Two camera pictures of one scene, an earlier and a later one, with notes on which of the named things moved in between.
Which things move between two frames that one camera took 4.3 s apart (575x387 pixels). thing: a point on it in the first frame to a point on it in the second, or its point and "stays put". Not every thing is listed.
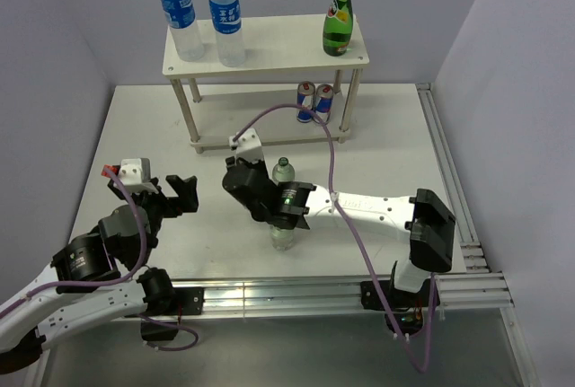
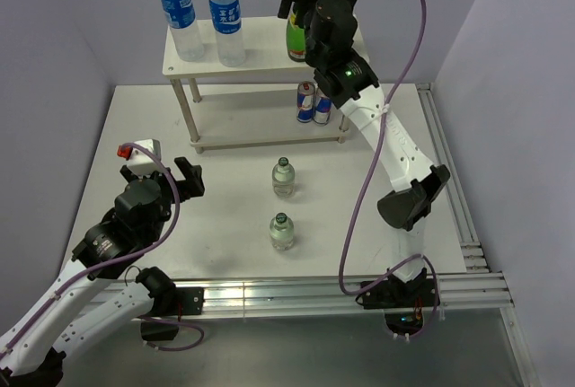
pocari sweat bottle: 225,7 stays put
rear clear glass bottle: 283,171 stays put
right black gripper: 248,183 to 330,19
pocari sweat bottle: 178,10 stays put
